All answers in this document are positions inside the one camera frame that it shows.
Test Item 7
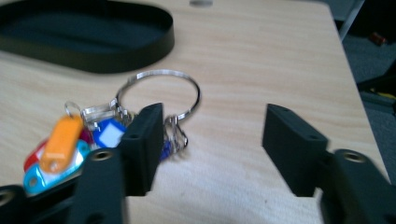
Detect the white frame desk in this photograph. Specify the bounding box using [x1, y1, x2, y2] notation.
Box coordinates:
[338, 0, 366, 41]

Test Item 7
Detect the red key tag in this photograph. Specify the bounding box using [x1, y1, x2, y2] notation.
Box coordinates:
[22, 139, 48, 172]

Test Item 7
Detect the orange key tag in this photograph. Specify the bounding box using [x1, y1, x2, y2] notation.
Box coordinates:
[39, 115, 85, 175]

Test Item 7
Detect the large metal key ring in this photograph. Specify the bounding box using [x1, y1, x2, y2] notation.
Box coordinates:
[115, 68, 203, 120]

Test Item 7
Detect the black key rack with tray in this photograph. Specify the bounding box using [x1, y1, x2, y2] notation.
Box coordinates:
[0, 0, 176, 75]

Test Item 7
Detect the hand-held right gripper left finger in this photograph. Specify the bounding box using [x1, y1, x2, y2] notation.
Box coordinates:
[120, 102, 165, 198]

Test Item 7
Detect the clear key tag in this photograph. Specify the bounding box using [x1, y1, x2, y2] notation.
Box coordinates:
[81, 104, 117, 129]

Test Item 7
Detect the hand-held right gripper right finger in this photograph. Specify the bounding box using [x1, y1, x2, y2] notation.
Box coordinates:
[262, 103, 330, 198]

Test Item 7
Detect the light blue key tag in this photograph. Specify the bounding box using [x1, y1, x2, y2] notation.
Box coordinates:
[22, 139, 92, 196]

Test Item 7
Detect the small red object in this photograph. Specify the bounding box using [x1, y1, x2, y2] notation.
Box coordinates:
[369, 32, 389, 46]

